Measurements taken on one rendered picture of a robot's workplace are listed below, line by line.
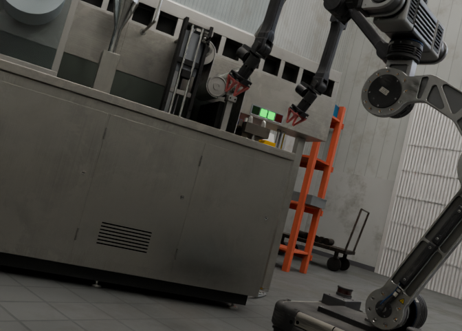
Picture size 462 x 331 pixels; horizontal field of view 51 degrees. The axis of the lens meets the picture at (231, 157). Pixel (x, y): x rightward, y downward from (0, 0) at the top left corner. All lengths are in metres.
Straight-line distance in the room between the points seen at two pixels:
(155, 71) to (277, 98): 0.85
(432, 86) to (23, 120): 1.69
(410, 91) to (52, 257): 1.68
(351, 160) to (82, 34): 7.04
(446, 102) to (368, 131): 7.45
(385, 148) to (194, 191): 6.90
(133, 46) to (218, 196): 1.08
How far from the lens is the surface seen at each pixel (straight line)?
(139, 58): 3.03
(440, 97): 1.95
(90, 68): 2.97
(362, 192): 9.09
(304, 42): 8.95
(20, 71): 2.31
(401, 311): 1.83
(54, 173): 2.33
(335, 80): 3.61
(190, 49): 2.67
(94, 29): 3.01
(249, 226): 2.61
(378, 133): 9.25
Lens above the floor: 0.57
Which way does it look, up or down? 5 degrees up
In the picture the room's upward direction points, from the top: 15 degrees clockwise
